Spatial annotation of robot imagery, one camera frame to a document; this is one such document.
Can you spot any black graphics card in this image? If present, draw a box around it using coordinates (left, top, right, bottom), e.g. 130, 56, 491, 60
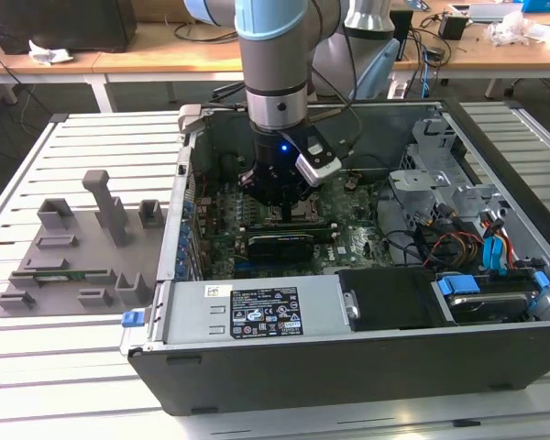
247, 232, 315, 265

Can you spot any green motherboard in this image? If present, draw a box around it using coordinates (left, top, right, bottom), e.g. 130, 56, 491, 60
194, 171, 398, 281

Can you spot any silver metal drive cage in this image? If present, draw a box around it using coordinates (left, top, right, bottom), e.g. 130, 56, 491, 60
387, 117, 510, 230

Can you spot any silver power supply unit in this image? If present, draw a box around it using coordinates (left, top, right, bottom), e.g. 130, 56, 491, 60
162, 273, 349, 345

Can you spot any black grey PC case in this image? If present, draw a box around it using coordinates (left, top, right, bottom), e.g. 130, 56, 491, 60
118, 96, 550, 418

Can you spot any blue case release latch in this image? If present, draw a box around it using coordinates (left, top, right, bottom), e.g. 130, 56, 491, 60
120, 310, 147, 329

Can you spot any grey parts rack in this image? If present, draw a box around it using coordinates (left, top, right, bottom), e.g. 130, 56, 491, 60
0, 169, 169, 320

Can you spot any narrow black tower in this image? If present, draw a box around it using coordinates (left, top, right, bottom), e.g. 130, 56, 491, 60
388, 8, 414, 63

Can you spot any hard disk in blue carrier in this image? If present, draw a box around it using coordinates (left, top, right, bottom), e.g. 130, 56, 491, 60
433, 272, 550, 326

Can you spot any small black box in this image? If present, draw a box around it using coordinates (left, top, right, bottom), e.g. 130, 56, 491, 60
438, 13, 468, 41

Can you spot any black computer tower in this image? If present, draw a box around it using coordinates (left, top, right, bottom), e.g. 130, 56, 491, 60
0, 0, 138, 54

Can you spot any white crumpled paper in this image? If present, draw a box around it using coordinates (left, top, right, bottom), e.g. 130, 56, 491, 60
27, 38, 74, 66

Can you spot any silver laptop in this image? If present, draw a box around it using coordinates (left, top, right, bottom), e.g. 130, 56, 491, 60
467, 2, 526, 23

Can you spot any white plastic bag pile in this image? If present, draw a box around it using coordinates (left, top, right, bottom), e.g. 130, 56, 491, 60
485, 11, 540, 47

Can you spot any grey case latch handle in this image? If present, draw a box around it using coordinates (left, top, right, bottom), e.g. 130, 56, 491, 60
177, 104, 206, 137

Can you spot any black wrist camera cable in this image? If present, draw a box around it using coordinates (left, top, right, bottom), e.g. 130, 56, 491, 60
309, 0, 364, 160

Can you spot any red yellow power wire bundle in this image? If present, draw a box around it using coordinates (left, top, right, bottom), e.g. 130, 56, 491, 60
428, 231, 483, 268

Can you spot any blue hanging cable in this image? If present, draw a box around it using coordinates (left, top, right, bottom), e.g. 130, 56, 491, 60
420, 45, 431, 100

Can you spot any wooden desk white frame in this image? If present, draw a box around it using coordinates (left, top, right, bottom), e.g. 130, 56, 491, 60
389, 0, 550, 100
0, 17, 247, 114

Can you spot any blue flat data wire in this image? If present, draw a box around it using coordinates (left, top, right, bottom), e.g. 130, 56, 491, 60
482, 233, 510, 277

